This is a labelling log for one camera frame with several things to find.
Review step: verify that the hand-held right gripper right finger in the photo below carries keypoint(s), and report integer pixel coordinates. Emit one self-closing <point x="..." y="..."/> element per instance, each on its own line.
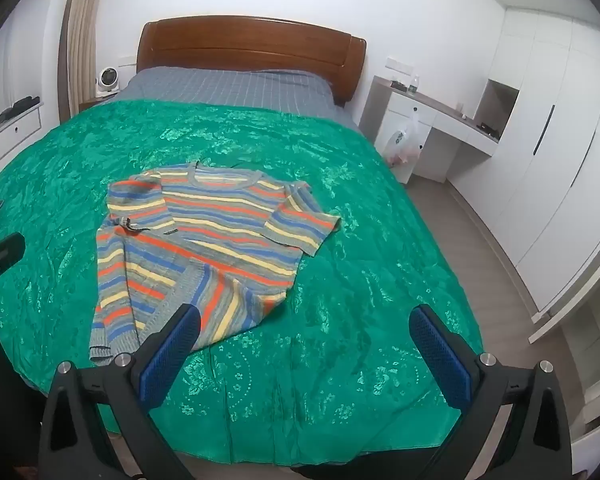
<point x="440" y="355"/>

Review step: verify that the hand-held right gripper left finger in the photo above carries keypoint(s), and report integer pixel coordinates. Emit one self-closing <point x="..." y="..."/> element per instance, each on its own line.
<point x="172" y="355"/>

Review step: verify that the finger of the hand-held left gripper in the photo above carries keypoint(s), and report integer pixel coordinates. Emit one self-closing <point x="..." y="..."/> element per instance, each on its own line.
<point x="5" y="250"/>

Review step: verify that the striped knit sweater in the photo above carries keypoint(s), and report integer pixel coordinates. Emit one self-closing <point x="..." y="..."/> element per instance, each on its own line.
<point x="220" y="230"/>

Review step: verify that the dark clothes pile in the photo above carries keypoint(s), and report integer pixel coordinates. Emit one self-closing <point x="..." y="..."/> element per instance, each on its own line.
<point x="17" y="107"/>

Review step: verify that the white dresser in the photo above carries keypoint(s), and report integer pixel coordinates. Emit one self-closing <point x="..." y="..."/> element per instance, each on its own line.
<point x="20" y="130"/>

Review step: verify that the green patterned blanket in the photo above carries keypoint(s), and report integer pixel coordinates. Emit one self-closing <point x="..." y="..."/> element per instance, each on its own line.
<point x="330" y="260"/>

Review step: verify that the brown nightstand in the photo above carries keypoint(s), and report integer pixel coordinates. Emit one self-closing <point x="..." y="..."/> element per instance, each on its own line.
<point x="91" y="104"/>

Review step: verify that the small white fan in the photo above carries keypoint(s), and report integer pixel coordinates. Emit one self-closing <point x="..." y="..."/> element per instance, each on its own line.
<point x="108" y="81"/>

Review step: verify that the beige curtain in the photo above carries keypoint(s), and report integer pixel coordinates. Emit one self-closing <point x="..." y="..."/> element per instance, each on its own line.
<point x="82" y="50"/>

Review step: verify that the clear plastic bag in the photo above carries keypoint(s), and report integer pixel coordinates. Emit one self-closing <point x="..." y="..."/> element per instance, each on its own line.
<point x="404" y="142"/>

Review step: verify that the white wardrobe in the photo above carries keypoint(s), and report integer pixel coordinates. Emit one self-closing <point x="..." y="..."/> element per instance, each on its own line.
<point x="555" y="160"/>

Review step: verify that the black box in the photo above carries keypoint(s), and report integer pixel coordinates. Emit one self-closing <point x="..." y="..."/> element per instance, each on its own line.
<point x="487" y="128"/>

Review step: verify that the white desk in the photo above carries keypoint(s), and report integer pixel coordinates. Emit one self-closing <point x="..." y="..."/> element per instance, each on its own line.
<point x="430" y="110"/>

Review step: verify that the small clear bottle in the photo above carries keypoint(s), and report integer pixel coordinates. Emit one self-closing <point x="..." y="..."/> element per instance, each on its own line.
<point x="415" y="85"/>

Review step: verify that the grey checked bed sheet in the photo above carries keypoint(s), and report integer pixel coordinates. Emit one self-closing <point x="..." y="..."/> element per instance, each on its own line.
<point x="230" y="87"/>

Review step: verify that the brown wooden headboard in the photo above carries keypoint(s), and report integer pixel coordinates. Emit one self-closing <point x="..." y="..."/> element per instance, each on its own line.
<point x="250" y="45"/>

